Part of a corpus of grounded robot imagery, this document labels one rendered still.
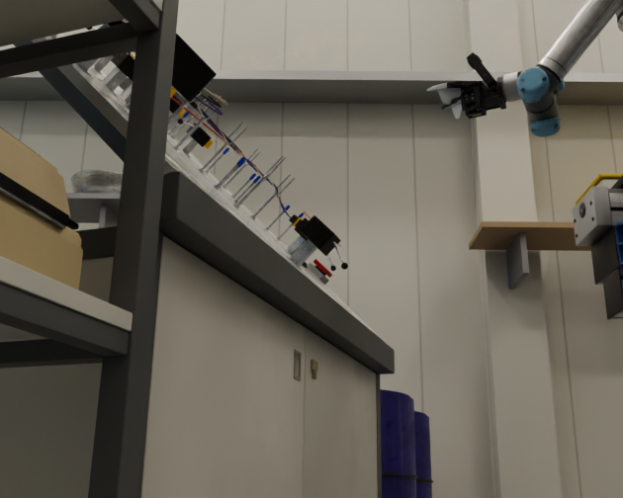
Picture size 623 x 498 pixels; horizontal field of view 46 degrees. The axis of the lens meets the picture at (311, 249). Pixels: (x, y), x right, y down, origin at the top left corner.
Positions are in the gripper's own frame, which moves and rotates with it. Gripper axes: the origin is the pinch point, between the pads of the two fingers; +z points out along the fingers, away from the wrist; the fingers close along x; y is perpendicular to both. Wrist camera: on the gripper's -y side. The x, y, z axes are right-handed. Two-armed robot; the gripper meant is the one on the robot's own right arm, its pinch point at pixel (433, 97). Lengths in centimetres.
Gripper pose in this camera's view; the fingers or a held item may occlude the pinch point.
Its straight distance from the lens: 219.7
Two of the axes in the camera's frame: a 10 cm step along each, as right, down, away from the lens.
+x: 4.4, 1.7, 8.8
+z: -9.0, 1.3, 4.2
